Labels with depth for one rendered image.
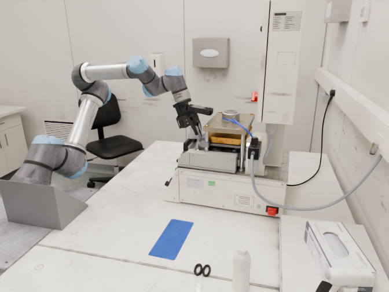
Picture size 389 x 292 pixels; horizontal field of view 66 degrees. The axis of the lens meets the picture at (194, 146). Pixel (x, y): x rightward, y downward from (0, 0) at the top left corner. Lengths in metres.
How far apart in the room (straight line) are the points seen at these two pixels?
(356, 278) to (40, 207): 1.08
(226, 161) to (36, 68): 2.85
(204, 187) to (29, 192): 0.69
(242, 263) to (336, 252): 0.29
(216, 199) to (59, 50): 2.63
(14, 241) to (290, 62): 1.18
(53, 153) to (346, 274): 1.14
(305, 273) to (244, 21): 2.20
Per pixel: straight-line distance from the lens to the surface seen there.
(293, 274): 1.01
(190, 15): 2.89
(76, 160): 1.46
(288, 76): 1.12
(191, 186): 1.31
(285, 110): 1.14
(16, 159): 3.83
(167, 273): 1.04
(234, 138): 1.25
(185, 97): 1.34
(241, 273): 0.93
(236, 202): 1.29
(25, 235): 1.36
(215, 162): 1.24
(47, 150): 1.38
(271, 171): 1.29
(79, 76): 1.53
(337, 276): 0.66
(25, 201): 1.36
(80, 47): 3.37
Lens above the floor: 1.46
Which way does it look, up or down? 20 degrees down
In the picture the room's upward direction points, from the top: 1 degrees counter-clockwise
